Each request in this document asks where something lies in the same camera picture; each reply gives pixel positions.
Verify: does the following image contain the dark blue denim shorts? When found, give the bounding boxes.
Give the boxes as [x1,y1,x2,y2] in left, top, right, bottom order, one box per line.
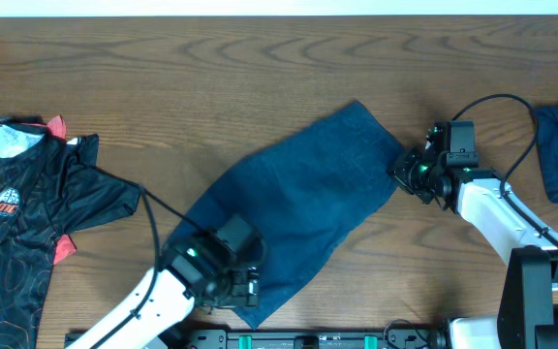
[186,101,403,329]

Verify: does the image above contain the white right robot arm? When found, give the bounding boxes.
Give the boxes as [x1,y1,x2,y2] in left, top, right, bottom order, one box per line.
[388,121,558,349]

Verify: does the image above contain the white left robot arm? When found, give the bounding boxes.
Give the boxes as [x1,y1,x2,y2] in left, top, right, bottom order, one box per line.
[67,214,266,349]

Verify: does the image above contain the black orange patterned t-shirt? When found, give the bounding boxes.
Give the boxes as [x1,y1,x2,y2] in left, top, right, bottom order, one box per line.
[0,119,140,348]

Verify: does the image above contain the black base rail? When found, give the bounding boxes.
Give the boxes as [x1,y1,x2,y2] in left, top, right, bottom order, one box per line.
[64,315,451,349]

